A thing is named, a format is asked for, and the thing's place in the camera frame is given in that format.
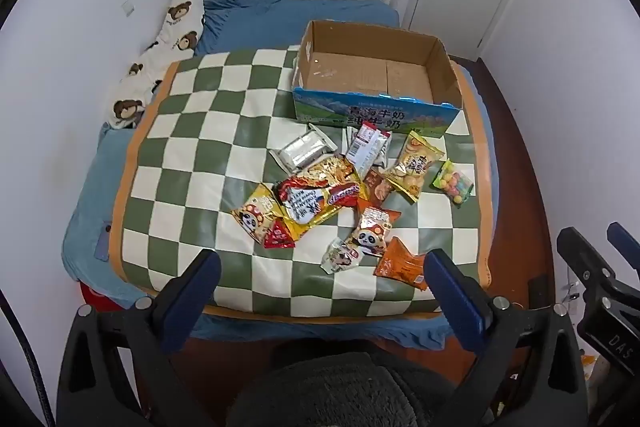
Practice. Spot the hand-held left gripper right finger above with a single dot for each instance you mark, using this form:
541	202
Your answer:
457	293

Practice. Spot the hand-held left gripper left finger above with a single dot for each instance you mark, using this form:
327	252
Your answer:
192	288

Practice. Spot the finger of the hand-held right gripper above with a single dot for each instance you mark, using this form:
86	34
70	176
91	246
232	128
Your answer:
627	242
585	259

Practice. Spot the plain orange snack packet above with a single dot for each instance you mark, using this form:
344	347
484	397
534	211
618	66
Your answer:
402	267

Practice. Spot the yellow panda snack packet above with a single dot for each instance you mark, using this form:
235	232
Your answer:
255	214

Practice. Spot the red triangular snack packet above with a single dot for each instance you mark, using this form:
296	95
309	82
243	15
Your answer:
277	236

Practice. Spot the orange panda snack packet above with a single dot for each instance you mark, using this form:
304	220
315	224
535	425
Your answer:
375	229

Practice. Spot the small white snack packet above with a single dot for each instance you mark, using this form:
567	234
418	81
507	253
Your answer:
342	256

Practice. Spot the yellow chip packet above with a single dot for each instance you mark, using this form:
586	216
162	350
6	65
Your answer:
412	167

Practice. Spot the large instant noodle packet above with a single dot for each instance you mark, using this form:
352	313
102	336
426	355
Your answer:
310	199

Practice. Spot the red white snack packet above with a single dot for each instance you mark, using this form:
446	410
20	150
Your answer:
365	144

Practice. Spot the cardboard box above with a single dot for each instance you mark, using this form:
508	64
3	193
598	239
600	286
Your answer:
360	69

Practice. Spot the red object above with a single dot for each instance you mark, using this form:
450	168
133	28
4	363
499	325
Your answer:
102	297

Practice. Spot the blue tag on sheet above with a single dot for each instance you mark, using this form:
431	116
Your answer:
103	242

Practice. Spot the clear bag of coloured candy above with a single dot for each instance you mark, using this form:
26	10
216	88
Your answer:
452	184

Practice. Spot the brown snack packet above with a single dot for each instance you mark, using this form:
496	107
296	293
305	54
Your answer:
377	189

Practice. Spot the green white checkered mat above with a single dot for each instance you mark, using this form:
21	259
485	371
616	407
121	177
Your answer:
210	142

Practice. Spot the dark fuzzy cloth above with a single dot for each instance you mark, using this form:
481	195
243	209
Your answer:
345	392

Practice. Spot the silver foil snack packet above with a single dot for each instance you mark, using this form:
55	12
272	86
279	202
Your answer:
302	149

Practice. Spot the red snack packet clear edges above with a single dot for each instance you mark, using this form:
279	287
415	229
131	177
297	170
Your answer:
346	139

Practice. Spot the white bear print pillow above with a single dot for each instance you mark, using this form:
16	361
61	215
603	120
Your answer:
167	37

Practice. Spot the blue bed sheet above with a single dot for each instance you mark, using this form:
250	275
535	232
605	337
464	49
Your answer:
260	27

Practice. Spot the white wall switch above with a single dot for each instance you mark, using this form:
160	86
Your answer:
128	7

